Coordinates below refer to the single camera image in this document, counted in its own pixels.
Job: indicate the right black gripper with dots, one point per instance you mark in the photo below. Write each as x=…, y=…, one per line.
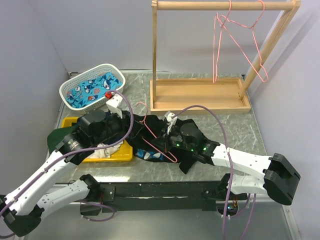
x=167, y=137

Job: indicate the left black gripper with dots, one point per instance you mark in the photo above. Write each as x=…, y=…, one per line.
x=125, y=122

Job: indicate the black t shirt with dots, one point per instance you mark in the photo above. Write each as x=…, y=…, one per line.
x=145, y=152

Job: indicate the pink wire hanger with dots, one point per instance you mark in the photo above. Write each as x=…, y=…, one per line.
x=166, y=154
x=217, y=44
x=252, y=28

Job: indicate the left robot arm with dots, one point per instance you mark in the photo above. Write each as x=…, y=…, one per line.
x=24, y=208

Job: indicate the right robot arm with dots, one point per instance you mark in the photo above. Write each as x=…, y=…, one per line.
x=273, y=176

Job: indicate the navy blue garment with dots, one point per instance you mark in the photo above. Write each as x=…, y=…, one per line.
x=93, y=121

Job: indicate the white cloth in tray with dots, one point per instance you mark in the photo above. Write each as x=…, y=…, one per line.
x=105, y=152

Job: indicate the yellow plastic tray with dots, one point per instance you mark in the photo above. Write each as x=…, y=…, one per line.
x=124, y=153

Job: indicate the white plastic basket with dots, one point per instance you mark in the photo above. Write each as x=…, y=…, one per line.
x=93, y=72

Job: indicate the blue shark print cloth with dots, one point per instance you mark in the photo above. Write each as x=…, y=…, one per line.
x=91, y=90

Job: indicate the wooden clothes rack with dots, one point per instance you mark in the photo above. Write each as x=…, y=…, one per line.
x=228, y=94

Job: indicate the dark green garment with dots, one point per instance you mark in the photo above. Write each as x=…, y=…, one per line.
x=57, y=137

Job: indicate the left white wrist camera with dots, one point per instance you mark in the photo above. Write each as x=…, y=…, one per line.
x=113, y=102

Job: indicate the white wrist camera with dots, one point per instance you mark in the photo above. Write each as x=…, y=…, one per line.
x=171, y=119
x=113, y=102

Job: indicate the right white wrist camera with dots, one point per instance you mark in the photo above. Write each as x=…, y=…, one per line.
x=171, y=119

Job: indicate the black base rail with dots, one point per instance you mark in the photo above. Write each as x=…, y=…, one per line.
x=149, y=196

